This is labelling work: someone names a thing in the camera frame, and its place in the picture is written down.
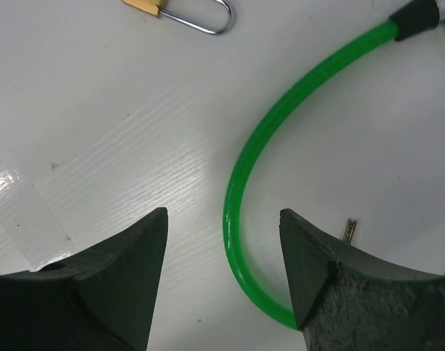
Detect green cable lock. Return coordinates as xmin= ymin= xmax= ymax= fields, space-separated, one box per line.
xmin=222 ymin=0 xmax=445 ymax=329

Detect green lock keys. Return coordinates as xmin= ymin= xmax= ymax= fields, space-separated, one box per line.
xmin=341 ymin=218 xmax=358 ymax=244

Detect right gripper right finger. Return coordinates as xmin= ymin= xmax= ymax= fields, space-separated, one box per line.
xmin=279 ymin=209 xmax=445 ymax=350

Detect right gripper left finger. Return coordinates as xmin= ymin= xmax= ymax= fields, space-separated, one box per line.
xmin=0 ymin=208 xmax=168 ymax=350

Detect brass padlock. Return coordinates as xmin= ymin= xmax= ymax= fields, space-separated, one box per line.
xmin=122 ymin=0 xmax=236 ymax=36

